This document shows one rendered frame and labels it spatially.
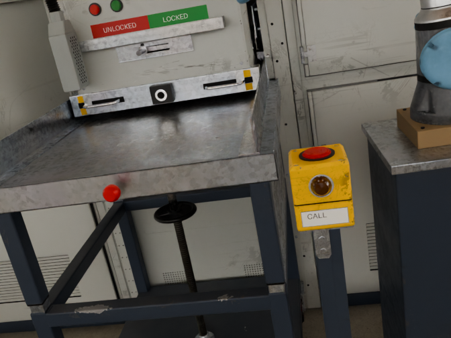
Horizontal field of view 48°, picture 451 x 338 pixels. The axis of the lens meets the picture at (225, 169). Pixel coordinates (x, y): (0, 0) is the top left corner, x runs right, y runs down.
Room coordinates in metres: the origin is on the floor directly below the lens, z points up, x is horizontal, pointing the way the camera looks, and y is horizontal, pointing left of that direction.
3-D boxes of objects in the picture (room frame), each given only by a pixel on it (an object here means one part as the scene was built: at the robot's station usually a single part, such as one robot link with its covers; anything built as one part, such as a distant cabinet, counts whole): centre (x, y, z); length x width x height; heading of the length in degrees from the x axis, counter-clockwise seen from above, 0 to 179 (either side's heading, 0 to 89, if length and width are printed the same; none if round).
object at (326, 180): (0.62, -0.12, 0.87); 0.03 x 0.01 x 0.03; 80
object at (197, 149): (1.25, 0.15, 0.82); 0.68 x 0.62 x 0.06; 170
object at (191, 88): (1.41, 0.13, 0.90); 0.54 x 0.05 x 0.06; 80
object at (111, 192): (0.89, 0.22, 0.82); 0.04 x 0.03 x 0.03; 170
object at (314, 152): (0.66, -0.13, 0.90); 0.04 x 0.04 x 0.02
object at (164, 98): (1.37, 0.13, 0.90); 0.06 x 0.03 x 0.05; 80
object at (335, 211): (0.66, -0.13, 0.85); 0.08 x 0.08 x 0.10; 80
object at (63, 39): (1.36, 0.35, 1.04); 0.08 x 0.05 x 0.17; 170
